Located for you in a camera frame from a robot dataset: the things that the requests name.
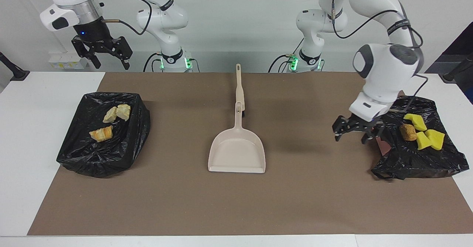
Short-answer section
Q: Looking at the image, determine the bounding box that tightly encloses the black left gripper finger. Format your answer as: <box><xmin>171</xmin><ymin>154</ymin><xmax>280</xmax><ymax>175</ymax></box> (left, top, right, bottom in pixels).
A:
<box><xmin>332</xmin><ymin>116</ymin><xmax>350</xmax><ymax>142</ymax></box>
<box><xmin>361</xmin><ymin>123</ymin><xmax>385</xmax><ymax>145</ymax></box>

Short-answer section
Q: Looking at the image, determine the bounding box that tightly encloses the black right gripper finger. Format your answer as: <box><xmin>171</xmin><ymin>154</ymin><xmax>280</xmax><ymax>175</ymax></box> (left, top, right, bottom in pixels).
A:
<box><xmin>78</xmin><ymin>49</ymin><xmax>102</xmax><ymax>70</ymax></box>
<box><xmin>113</xmin><ymin>47</ymin><xmax>133</xmax><ymax>70</ymax></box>

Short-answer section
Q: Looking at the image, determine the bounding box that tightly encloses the brown cork lump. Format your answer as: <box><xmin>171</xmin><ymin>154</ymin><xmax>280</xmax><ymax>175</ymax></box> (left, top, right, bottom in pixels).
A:
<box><xmin>399</xmin><ymin>124</ymin><xmax>418</xmax><ymax>141</ymax></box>

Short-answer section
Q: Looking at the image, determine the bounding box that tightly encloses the yellow green sponge piece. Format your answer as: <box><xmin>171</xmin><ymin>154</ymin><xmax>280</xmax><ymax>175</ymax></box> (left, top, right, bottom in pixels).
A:
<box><xmin>404</xmin><ymin>114</ymin><xmax>428</xmax><ymax>132</ymax></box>

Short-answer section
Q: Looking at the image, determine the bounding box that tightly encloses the orange striped croissant piece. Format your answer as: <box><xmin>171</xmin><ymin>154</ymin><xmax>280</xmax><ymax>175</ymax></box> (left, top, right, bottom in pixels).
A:
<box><xmin>89</xmin><ymin>126</ymin><xmax>114</xmax><ymax>142</ymax></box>

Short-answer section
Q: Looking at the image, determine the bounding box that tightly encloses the beige plastic dustpan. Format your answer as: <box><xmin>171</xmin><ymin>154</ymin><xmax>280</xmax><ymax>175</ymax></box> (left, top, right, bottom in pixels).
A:
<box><xmin>208</xmin><ymin>101</ymin><xmax>266</xmax><ymax>174</ymax></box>

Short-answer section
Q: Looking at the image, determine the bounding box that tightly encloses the beige hand brush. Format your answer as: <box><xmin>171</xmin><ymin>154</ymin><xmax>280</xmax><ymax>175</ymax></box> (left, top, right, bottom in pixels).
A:
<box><xmin>235</xmin><ymin>64</ymin><xmax>245</xmax><ymax>118</ymax></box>

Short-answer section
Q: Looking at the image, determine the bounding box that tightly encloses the pink bin rim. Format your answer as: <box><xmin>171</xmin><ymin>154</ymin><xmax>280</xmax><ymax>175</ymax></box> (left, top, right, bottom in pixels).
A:
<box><xmin>376</xmin><ymin>136</ymin><xmax>392</xmax><ymax>156</ymax></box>

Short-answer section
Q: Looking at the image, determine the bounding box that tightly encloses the black trash bag pink bin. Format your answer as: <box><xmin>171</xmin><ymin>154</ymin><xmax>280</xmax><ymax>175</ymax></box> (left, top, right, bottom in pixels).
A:
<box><xmin>371</xmin><ymin>95</ymin><xmax>470</xmax><ymax>180</ymax></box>

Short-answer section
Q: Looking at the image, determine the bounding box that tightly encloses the dark cabinet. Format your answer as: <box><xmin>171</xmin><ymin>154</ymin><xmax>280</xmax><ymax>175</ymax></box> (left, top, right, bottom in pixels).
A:
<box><xmin>425</xmin><ymin>21</ymin><xmax>473</xmax><ymax>74</ymax></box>

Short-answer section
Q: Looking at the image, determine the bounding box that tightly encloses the brown table mat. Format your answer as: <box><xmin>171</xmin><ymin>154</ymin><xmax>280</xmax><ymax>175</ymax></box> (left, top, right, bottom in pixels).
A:
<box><xmin>27</xmin><ymin>72</ymin><xmax>473</xmax><ymax>236</ymax></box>

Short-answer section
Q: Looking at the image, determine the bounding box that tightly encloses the black base cable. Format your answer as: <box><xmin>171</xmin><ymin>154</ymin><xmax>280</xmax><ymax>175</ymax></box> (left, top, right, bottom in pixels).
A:
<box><xmin>143</xmin><ymin>52</ymin><xmax>164</xmax><ymax>73</ymax></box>
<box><xmin>268</xmin><ymin>54</ymin><xmax>296</xmax><ymax>73</ymax></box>

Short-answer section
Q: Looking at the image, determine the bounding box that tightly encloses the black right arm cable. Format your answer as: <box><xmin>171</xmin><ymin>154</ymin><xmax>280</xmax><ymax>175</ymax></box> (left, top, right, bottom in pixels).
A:
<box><xmin>100</xmin><ymin>0</ymin><xmax>153</xmax><ymax>36</ymax></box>

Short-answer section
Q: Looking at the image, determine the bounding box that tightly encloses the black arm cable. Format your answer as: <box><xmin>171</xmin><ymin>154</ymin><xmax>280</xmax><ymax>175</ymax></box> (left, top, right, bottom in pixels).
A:
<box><xmin>331</xmin><ymin>0</ymin><xmax>429</xmax><ymax>112</ymax></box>
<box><xmin>100</xmin><ymin>0</ymin><xmax>153</xmax><ymax>36</ymax></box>

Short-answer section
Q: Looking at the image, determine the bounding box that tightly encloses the white wall socket box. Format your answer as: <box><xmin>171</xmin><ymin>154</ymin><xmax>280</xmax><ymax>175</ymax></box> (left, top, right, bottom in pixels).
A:
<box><xmin>49</xmin><ymin>52</ymin><xmax>88</xmax><ymax>70</ymax></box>

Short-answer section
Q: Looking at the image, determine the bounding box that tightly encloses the black camera stand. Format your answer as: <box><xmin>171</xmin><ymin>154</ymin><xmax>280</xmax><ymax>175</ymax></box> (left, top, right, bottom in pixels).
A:
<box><xmin>0</xmin><ymin>51</ymin><xmax>30</xmax><ymax>81</ymax></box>
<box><xmin>442</xmin><ymin>53</ymin><xmax>473</xmax><ymax>83</ymax></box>

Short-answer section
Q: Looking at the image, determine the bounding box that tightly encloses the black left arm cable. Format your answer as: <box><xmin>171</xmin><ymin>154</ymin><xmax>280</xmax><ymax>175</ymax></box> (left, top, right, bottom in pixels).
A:
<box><xmin>331</xmin><ymin>0</ymin><xmax>429</xmax><ymax>112</ymax></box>

